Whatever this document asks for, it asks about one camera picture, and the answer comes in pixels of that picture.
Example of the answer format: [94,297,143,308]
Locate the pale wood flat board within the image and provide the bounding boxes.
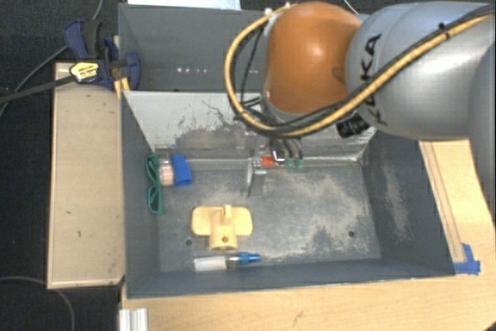
[46,61,126,290]

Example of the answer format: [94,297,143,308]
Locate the yellow toy tool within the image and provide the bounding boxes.
[191,204,254,251]

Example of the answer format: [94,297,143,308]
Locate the black cylinder on white bracket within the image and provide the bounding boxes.
[335,117,377,147]

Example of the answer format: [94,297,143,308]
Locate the clear bottle with blue cap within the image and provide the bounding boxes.
[157,153,194,189]

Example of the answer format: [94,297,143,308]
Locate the green sunglasses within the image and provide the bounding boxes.
[144,153,165,216]

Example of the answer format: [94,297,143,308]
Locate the clear tube with blue tip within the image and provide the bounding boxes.
[192,250,262,274]

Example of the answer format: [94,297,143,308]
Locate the grey metal bin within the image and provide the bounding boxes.
[117,2,456,299]

